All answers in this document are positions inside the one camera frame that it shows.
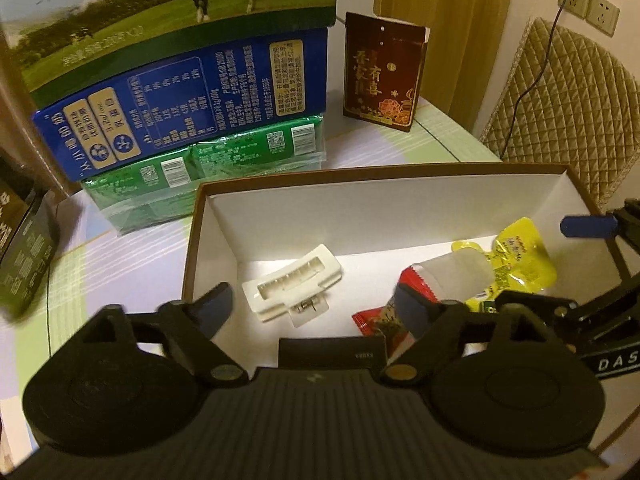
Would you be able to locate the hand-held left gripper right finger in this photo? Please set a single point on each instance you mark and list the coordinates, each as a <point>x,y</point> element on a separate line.
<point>410,310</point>

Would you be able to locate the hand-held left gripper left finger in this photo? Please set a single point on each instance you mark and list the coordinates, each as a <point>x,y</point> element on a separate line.
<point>215,303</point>

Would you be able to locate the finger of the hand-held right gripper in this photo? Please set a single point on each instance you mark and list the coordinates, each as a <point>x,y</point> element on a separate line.
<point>535,305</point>
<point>587,226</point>

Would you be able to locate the red snack packet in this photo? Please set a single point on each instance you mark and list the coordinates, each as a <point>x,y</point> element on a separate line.
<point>375,317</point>

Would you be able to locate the yellow snack packet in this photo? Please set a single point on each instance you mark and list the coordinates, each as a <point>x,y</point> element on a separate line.
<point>525,260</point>

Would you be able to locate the translucent plastic cup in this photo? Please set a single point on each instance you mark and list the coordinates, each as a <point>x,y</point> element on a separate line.
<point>450,272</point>

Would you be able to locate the white plastic clip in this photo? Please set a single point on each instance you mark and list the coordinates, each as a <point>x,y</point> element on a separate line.
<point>290,285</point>

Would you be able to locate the black shaver box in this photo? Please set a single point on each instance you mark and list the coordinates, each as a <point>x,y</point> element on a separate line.
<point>332,352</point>

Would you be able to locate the brown cardboard box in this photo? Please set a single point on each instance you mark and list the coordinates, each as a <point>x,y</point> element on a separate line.
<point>280,220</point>

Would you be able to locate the quilted chair cover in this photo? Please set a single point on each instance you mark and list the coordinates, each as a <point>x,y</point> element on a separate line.
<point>565,105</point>

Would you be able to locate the green tissue pack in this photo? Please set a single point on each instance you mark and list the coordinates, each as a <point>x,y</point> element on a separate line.
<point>225,165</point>

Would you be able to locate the wrapped dark green box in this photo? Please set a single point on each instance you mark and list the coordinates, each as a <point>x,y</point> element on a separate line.
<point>25,250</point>

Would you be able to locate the blue milk carton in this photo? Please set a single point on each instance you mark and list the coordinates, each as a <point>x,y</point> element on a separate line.
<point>190,100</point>

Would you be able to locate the dark red paper bag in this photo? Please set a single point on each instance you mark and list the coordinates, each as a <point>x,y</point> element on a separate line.
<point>382,75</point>

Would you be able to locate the empty wall socket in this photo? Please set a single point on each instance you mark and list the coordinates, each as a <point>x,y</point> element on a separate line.
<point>602,12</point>

